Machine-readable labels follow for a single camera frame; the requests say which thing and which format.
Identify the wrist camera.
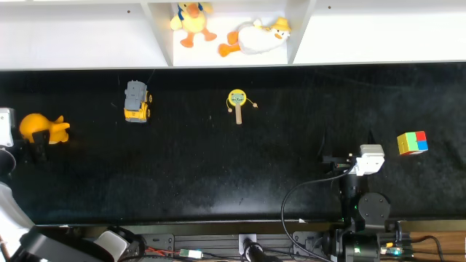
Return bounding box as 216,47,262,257
0,107,16,148
354,143,386,178

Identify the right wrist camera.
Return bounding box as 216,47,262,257
354,143,386,178

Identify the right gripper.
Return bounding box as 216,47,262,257
320,127,376,173

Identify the many-coloured puzzle cube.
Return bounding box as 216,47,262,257
396,130,430,156

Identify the yellow plush duck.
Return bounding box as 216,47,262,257
170,1,218,49

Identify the grey and yellow toy truck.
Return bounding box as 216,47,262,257
123,79,154,124

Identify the white plush duck with hat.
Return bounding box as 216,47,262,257
218,16,293,58

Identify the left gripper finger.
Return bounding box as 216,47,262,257
31,130,51,163

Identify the white shelf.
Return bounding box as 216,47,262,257
0,0,466,71

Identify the yellow rubber duck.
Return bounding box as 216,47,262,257
19,113,71,146

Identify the yellow rattle drum toy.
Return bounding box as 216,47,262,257
225,89,259,126

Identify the mounting rail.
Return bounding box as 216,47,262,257
140,231,414,262

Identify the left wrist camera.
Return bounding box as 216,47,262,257
0,107,16,148

